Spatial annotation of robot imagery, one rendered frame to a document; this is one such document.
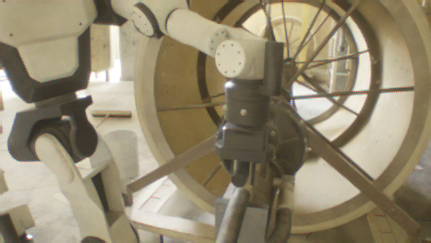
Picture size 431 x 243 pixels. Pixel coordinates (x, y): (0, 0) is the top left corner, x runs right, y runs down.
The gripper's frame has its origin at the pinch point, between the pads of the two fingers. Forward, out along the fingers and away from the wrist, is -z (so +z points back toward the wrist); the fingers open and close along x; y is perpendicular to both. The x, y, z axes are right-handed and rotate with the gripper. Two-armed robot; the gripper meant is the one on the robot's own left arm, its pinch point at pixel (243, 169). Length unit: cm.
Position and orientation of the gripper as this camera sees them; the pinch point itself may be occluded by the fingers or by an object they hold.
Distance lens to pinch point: 62.7
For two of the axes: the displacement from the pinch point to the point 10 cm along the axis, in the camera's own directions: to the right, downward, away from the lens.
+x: 9.6, 1.0, -2.5
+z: 0.2, -9.5, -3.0
